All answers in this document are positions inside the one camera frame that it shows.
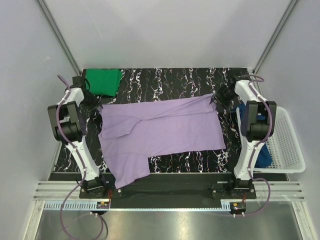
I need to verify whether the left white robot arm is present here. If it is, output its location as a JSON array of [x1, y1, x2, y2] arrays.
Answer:
[[47, 74, 108, 198]]

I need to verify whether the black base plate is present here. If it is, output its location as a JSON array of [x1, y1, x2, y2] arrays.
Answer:
[[80, 173, 256, 210]]

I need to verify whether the purple cable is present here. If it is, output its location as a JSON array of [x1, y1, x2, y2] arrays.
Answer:
[[56, 73, 109, 240], [231, 74, 273, 218]]

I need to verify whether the dark blue t shirt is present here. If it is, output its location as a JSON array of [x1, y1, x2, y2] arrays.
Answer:
[[231, 101, 273, 169]]

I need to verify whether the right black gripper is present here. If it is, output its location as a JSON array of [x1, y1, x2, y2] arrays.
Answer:
[[209, 85, 236, 111]]

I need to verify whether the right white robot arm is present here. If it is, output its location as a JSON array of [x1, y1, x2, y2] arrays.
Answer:
[[210, 73, 277, 199]]

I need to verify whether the purple t shirt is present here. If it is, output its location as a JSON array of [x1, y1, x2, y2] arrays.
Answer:
[[98, 94, 226, 189]]

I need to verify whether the aluminium rail frame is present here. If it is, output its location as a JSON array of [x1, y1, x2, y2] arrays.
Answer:
[[24, 173, 320, 240]]

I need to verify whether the folded green t shirt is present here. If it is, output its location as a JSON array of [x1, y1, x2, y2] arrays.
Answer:
[[85, 68, 122, 97]]

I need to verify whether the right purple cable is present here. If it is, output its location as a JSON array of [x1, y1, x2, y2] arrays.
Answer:
[[231, 74, 273, 218]]

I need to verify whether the white plastic basket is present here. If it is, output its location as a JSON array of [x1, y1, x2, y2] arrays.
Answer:
[[254, 106, 306, 174]]

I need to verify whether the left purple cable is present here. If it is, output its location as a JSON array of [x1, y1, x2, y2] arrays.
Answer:
[[56, 73, 109, 240]]

